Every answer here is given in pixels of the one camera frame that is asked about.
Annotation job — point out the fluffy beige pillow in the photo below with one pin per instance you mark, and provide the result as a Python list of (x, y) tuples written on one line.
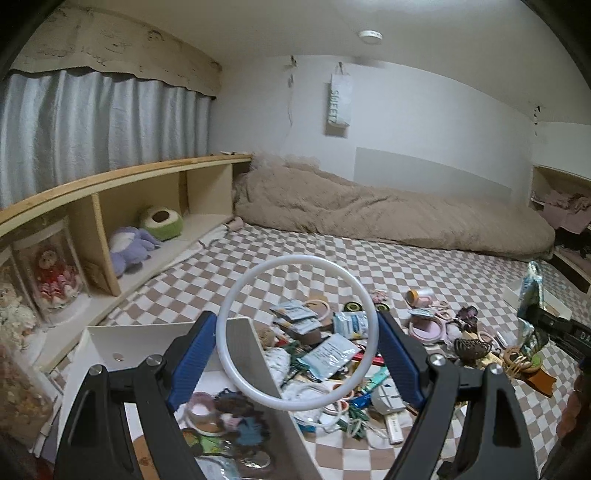
[(286, 161)]

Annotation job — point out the teal tube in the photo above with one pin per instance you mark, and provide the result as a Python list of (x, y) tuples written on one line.
[(376, 379)]

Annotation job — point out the round pin badge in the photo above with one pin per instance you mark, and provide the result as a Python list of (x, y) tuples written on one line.
[(203, 445)]

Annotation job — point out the round ceiling light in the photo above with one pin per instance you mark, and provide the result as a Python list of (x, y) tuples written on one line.
[(371, 36)]

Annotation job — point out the orange-capped clear bottle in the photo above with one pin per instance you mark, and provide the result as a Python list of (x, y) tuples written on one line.
[(420, 297)]

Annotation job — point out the white plug adapter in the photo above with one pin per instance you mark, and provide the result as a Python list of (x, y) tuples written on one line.
[(387, 397)]

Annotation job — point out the dark purple crochet flower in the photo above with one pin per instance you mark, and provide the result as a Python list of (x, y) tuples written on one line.
[(466, 316)]

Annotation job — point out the white cardboard box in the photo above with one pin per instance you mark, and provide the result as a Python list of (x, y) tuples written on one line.
[(152, 337)]

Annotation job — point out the blue white wipes packet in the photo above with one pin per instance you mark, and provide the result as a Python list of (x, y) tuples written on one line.
[(348, 323)]

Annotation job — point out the pink clothes pile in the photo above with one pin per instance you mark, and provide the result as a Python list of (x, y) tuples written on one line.
[(568, 210)]

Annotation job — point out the large foil sachet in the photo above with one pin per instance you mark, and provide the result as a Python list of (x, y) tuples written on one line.
[(330, 354)]

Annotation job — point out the person's right hand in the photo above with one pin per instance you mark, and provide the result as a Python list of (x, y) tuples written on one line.
[(575, 406)]

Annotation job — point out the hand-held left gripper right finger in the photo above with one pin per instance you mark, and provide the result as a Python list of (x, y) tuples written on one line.
[(399, 355)]

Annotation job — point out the grey curtain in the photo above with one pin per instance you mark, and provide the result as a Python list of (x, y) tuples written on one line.
[(101, 129)]

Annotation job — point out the purple plush toy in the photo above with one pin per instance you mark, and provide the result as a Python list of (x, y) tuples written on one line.
[(131, 247)]

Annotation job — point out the doll in glass dome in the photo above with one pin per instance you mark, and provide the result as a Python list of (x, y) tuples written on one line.
[(51, 277)]

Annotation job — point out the brown hair claw clip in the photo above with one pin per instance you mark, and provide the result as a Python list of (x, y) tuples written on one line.
[(473, 347)]

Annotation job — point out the pink floral scrunchie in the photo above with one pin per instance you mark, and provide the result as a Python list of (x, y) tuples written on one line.
[(378, 295)]

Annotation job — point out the beige comforter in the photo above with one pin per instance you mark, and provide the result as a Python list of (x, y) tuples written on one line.
[(392, 217)]

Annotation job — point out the brown tape roll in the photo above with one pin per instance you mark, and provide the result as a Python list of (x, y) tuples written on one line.
[(190, 408)]

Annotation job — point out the pink round mirror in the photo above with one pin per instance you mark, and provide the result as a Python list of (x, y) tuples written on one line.
[(427, 328)]

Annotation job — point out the cream plush teddy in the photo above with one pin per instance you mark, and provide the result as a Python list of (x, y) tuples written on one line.
[(11, 314)]

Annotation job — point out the small blue sachets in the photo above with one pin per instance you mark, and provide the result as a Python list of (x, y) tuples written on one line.
[(293, 314)]

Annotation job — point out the checkered bed sheet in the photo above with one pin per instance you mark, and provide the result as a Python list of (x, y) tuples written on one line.
[(438, 272)]

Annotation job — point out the white rectangular tray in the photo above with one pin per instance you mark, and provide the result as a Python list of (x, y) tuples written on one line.
[(510, 297)]

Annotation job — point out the round metal disc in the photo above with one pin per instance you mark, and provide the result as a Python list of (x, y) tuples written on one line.
[(256, 461)]

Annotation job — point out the floral patterned box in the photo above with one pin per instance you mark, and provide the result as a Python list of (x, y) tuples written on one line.
[(23, 392)]

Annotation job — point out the green avocado plush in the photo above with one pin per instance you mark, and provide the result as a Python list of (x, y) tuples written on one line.
[(161, 224)]

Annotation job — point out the beige wooden bangle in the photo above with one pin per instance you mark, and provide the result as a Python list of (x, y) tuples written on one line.
[(327, 308)]

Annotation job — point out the white crochet ball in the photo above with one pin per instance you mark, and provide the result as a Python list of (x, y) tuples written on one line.
[(277, 362)]

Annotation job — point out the white stick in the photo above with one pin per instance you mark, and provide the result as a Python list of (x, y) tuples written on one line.
[(395, 427)]

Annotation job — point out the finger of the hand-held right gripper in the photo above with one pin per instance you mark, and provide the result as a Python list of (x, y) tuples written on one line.
[(549, 325)]

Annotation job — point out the bunch of green clothespins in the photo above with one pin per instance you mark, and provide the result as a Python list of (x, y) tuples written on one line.
[(355, 417)]

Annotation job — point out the teal crochet scrunchie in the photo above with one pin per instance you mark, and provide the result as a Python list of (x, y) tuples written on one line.
[(249, 429)]

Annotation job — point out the white hanging bag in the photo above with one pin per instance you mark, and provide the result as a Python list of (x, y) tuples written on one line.
[(339, 104)]

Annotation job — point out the brown wooden wedge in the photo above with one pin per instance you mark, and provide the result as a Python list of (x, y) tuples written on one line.
[(540, 383)]

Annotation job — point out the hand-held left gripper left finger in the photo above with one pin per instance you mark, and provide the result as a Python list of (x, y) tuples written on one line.
[(194, 355)]

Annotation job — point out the beige printed curtain valance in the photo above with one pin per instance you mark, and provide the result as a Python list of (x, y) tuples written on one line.
[(115, 50)]

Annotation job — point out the jute twine ball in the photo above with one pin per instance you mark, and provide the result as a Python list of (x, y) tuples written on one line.
[(265, 337)]

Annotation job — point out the pink loop rings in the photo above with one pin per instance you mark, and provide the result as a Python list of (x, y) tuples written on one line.
[(441, 310)]

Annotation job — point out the wooden shelf unit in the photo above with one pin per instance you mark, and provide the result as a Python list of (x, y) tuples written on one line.
[(138, 168)]

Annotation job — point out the open closet shelf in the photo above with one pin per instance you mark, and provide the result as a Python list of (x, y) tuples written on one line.
[(538, 184)]

